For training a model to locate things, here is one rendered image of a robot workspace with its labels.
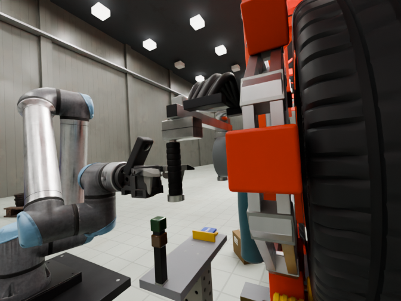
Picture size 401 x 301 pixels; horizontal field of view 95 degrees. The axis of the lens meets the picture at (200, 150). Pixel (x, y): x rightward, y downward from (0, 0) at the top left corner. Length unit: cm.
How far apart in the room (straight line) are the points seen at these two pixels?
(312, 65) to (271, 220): 21
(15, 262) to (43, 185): 46
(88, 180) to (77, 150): 37
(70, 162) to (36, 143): 25
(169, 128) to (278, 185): 32
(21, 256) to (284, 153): 103
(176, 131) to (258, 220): 26
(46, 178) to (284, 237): 64
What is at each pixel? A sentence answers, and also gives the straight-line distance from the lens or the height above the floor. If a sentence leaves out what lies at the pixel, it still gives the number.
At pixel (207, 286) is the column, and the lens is 97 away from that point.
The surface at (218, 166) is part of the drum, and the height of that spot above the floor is 82.
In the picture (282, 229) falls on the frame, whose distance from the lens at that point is 31.
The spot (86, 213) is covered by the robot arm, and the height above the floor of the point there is 71.
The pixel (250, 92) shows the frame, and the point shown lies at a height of 95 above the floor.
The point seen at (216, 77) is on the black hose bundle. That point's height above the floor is 103.
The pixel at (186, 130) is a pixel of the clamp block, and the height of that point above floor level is 92.
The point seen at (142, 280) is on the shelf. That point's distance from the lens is 79.
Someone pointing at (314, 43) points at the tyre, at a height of 98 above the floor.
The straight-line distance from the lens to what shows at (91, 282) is 117.
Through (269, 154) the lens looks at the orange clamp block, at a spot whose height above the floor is 86.
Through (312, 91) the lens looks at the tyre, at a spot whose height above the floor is 92.
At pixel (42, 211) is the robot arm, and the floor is 74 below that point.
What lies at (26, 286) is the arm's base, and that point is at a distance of 111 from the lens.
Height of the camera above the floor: 86
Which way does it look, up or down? 1 degrees up
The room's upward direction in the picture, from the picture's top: 3 degrees counter-clockwise
